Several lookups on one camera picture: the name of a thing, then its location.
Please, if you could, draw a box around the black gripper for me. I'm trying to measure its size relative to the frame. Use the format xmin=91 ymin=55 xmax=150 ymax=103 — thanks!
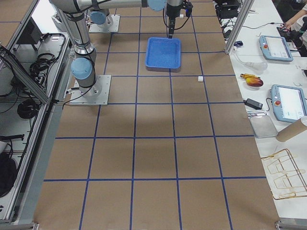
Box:
xmin=166 ymin=0 xmax=193 ymax=39

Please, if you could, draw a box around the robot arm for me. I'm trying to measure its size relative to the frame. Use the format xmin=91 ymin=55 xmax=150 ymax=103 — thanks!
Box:
xmin=90 ymin=0 xmax=193 ymax=39
xmin=51 ymin=0 xmax=167 ymax=99

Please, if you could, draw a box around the blue plastic tray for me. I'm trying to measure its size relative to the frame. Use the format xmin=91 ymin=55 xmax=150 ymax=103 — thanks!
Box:
xmin=145 ymin=37 xmax=181 ymax=69

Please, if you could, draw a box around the silver metal tray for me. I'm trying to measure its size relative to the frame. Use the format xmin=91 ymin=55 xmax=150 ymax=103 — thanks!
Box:
xmin=249 ymin=115 xmax=278 ymax=138

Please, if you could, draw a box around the person hand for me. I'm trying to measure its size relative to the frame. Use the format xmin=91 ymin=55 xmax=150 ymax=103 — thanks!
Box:
xmin=284 ymin=19 xmax=295 ymax=28

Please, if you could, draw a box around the clear light bulb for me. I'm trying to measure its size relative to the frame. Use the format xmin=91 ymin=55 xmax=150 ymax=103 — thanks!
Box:
xmin=232 ymin=47 xmax=268 ymax=72

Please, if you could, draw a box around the red yellow mango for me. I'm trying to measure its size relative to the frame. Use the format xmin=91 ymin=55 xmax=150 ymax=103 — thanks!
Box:
xmin=245 ymin=77 xmax=263 ymax=87

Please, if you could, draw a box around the far teach pendant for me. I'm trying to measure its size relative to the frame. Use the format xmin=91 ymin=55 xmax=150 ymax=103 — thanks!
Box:
xmin=259 ymin=35 xmax=293 ymax=62

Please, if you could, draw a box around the teach pendant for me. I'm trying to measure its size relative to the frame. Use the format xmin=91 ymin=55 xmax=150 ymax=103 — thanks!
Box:
xmin=259 ymin=35 xmax=293 ymax=62
xmin=271 ymin=84 xmax=307 ymax=123

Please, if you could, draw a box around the black power adapter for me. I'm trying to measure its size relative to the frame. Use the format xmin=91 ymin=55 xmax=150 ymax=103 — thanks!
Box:
xmin=243 ymin=98 xmax=263 ymax=110

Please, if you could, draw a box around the near teach pendant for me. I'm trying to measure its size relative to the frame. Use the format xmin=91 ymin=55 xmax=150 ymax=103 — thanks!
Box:
xmin=271 ymin=84 xmax=307 ymax=123

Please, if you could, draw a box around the cardboard tube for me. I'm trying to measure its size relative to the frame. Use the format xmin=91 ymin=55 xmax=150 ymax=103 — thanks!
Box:
xmin=276 ymin=116 xmax=307 ymax=142

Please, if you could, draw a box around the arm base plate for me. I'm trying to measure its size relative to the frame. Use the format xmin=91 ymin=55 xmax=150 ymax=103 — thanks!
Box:
xmin=89 ymin=14 xmax=120 ymax=33
xmin=69 ymin=75 xmax=111 ymax=106

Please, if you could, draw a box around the aluminium frame post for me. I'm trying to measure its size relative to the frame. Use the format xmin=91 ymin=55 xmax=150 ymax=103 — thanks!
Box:
xmin=225 ymin=0 xmax=254 ymax=54

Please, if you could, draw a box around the orange handled screwdriver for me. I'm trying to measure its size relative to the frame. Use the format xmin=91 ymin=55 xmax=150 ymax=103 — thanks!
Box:
xmin=240 ymin=74 xmax=258 ymax=79

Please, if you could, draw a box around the gold wire rack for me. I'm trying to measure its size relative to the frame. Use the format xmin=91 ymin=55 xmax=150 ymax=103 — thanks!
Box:
xmin=261 ymin=149 xmax=307 ymax=200

